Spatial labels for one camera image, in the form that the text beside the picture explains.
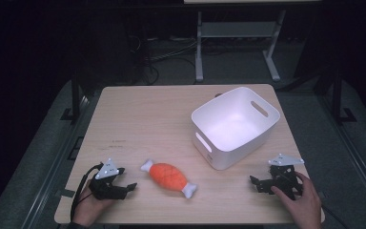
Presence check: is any black metal stand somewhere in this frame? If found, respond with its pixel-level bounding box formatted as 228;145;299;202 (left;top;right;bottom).
59;71;87;122
328;68;358;125

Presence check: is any bundle of floor cables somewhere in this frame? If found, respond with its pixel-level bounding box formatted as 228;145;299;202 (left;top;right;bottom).
127;33;201;86

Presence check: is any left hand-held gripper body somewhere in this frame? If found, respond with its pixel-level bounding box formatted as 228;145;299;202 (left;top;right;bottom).
88;157;129;201

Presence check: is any person's left hand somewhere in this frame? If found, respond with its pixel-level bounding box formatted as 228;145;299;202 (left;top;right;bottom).
71;179;116;228

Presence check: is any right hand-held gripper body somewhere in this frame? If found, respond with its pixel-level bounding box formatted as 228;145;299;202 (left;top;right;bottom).
267;153;306;197

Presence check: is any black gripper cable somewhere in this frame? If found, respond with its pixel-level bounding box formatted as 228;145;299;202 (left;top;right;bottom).
70;162;104;222
321;204;352;229

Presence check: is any white metal table stand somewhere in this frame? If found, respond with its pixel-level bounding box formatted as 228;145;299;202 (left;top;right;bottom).
183;0;322;83

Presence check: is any orange plush meat bone toy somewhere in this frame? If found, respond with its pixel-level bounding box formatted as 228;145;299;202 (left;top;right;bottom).
139;158;198;199

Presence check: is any metal floor rail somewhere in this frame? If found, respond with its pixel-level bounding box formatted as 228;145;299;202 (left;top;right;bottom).
20;94;93;229
317;94;366;220

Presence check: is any person's right hand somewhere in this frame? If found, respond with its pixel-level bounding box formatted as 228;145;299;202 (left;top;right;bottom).
270;171;323;229

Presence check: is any white plastic storage bin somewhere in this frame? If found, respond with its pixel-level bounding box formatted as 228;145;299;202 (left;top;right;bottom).
190;86;281;171

